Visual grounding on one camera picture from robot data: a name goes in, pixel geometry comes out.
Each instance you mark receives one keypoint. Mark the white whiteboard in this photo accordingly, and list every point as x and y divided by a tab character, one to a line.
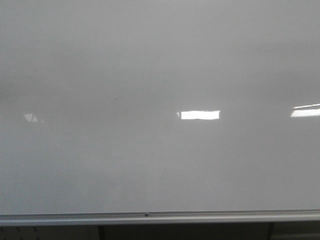
118	106

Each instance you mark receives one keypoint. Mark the aluminium whiteboard tray rail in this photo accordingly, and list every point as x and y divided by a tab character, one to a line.
165	217

